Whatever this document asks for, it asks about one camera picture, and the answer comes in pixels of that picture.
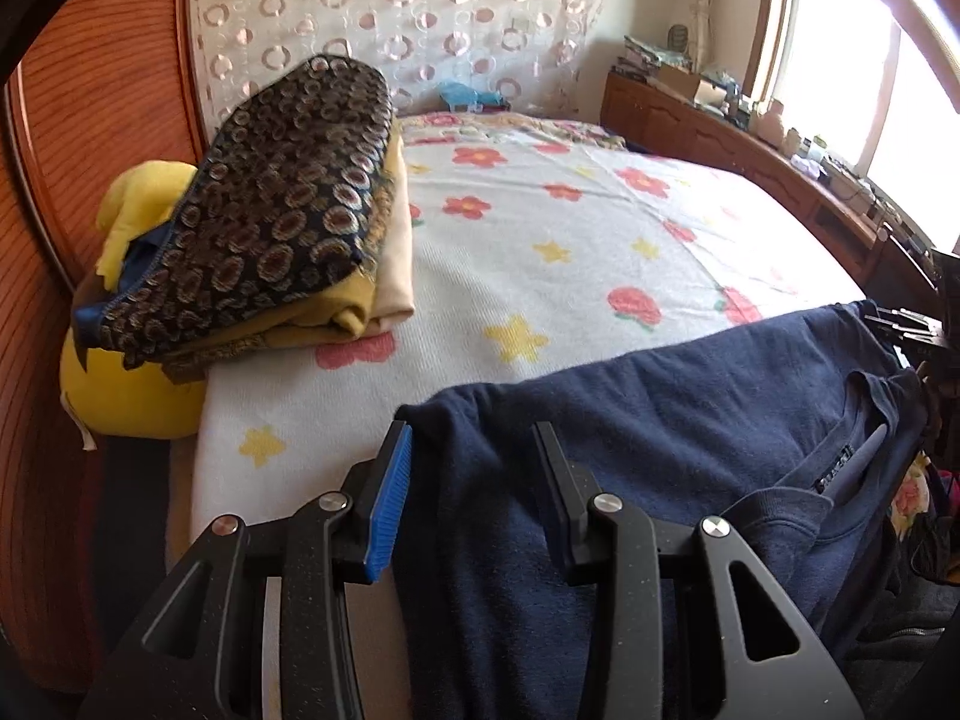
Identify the cardboard box on cabinet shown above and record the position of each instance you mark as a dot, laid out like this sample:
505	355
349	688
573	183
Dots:
690	86

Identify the yellow plush toy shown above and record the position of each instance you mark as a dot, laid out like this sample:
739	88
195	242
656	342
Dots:
122	318

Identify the navy blue printed t-shirt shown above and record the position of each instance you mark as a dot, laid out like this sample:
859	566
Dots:
797	429

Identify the stack of papers on cabinet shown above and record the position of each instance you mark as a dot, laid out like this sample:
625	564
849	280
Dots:
646	59

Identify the wooden louvered wardrobe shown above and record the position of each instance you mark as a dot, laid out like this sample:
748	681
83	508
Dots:
89	88

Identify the pink bottle on cabinet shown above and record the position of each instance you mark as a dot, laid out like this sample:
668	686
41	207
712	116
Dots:
770	126

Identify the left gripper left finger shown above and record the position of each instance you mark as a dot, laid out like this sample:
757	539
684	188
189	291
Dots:
195	650

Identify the circle-pattern sheer curtain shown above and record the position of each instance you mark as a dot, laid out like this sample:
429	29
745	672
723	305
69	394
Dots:
529	52

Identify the yellow folded cloth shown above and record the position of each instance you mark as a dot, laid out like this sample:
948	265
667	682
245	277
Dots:
337	314

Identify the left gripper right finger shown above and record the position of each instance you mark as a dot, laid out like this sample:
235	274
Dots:
687	621

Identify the blue tissue box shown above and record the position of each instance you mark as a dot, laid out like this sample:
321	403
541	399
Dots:
458	97

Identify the cream folded cloth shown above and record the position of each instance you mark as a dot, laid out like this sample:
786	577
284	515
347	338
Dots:
394	298

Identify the white flower-print bed sheet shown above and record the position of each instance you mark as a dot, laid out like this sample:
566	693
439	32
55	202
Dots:
525	263

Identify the wooden sideboard cabinet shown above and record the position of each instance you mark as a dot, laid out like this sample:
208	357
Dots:
660	124

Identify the window with wooden frame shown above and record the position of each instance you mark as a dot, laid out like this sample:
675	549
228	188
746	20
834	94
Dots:
850	78

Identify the dark circle-pattern folded cloth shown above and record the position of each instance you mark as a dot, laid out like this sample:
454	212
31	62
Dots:
282	203

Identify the floral quilt blanket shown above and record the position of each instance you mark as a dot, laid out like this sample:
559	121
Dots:
438	128

